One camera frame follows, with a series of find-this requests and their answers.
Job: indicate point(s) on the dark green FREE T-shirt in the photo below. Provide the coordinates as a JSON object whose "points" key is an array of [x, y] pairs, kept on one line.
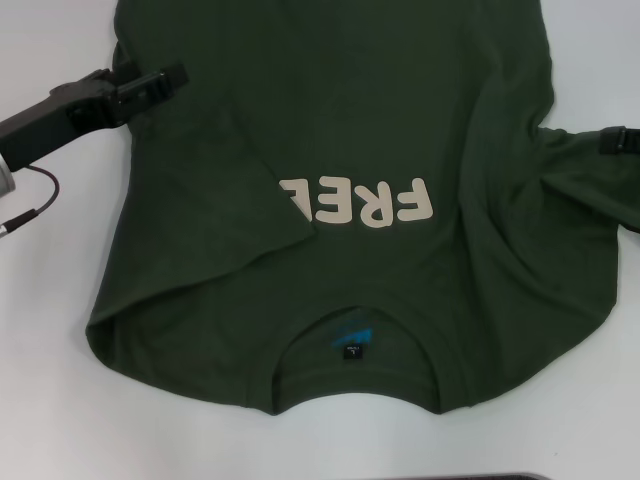
{"points": [[350, 75]]}

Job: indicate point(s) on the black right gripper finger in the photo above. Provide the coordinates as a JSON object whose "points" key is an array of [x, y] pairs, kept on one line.
{"points": [[620, 140]]}

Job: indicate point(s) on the dark grey torso edge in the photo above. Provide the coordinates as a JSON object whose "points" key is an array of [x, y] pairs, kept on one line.
{"points": [[500, 477]]}

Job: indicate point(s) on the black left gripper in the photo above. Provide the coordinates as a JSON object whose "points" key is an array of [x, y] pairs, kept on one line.
{"points": [[45, 120]]}

